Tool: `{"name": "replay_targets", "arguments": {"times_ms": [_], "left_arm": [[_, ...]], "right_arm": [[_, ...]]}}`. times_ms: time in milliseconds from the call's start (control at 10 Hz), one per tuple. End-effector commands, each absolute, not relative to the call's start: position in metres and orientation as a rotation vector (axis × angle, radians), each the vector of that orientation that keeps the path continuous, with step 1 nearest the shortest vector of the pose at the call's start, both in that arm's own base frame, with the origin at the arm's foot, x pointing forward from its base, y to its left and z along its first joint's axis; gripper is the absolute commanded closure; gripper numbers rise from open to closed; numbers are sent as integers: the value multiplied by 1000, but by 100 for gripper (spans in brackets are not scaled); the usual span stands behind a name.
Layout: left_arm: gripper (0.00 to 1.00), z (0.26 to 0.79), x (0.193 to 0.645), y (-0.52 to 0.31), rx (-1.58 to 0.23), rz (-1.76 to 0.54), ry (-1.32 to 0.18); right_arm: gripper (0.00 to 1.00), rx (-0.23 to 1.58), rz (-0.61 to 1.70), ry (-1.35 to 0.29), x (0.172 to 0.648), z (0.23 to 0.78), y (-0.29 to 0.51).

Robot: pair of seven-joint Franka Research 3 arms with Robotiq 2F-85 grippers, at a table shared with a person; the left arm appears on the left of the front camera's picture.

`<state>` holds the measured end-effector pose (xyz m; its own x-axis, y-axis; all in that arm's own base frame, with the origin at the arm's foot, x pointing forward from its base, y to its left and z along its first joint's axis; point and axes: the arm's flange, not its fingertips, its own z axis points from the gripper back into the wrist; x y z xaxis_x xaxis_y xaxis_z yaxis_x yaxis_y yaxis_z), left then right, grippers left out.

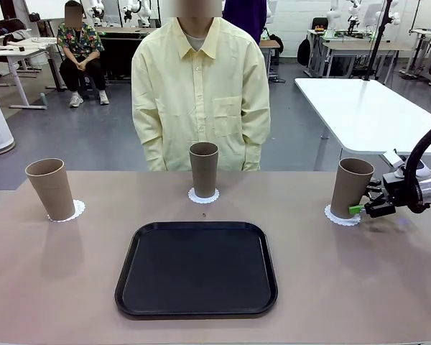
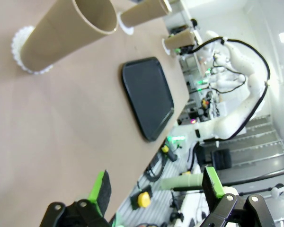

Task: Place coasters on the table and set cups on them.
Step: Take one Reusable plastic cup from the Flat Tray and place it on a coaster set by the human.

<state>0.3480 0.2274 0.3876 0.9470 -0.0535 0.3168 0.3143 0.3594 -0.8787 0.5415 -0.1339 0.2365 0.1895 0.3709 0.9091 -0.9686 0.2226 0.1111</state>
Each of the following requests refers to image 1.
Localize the person in yellow shirt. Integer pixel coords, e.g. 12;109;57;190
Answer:
131;16;272;173

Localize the white rounded table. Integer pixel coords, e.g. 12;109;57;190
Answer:
295;76;431;188

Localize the white projection screen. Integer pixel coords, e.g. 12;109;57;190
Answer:
23;0;87;18

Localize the black bag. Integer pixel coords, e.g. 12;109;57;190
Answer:
0;17;27;37

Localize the black tripod stand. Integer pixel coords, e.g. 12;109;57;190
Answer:
361;0;394;81

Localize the white height-adjustable desk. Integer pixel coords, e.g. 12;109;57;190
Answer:
0;35;65;109

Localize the person's right forearm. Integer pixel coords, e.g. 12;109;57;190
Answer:
140;134;167;173

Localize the black backpack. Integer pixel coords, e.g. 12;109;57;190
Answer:
297;35;312;65

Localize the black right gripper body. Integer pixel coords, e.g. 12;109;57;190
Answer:
380;171;420;208

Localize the person's left forearm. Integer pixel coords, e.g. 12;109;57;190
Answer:
241;134;265;173

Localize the dark lab desk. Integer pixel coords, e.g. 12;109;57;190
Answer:
100;24;166;79

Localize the black right arm hose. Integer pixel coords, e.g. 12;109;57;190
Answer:
404;114;431;216

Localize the black plastic tray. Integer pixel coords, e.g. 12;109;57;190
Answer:
114;221;279;321

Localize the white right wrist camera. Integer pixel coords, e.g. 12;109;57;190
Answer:
382;149;431;179

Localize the brown paper cup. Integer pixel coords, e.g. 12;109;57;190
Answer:
329;157;376;219
24;157;75;221
188;142;219;198

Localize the person in floral shirt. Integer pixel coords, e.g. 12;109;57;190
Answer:
56;0;111;108

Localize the person in purple top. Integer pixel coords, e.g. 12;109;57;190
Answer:
223;0;267;46

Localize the small wooden side table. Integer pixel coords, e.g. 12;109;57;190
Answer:
260;38;283;65

